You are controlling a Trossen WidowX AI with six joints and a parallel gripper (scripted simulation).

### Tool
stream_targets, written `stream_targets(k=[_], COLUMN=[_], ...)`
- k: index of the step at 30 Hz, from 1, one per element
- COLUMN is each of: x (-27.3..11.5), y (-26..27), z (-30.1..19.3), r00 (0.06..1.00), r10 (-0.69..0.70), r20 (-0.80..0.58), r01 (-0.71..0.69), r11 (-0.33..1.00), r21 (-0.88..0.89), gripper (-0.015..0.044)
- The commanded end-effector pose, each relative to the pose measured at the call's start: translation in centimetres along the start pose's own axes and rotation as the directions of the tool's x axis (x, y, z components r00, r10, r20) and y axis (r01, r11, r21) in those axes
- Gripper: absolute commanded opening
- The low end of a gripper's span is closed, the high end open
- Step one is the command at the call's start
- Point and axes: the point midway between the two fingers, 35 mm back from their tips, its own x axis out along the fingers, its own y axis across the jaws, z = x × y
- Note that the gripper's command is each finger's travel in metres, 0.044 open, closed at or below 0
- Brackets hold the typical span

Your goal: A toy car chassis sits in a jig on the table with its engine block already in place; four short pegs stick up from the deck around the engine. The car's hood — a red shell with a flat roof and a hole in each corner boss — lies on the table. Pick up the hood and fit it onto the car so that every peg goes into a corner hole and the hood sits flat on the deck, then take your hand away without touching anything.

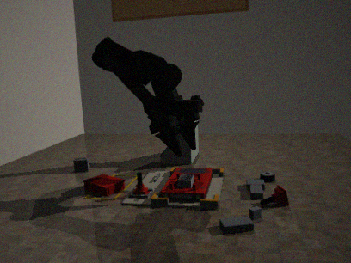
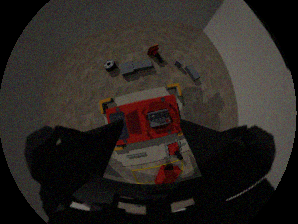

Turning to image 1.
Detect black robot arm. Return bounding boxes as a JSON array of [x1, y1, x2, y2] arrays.
[[92, 37, 204, 122]]

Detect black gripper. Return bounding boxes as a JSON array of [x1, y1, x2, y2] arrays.
[[149, 92, 200, 157]]

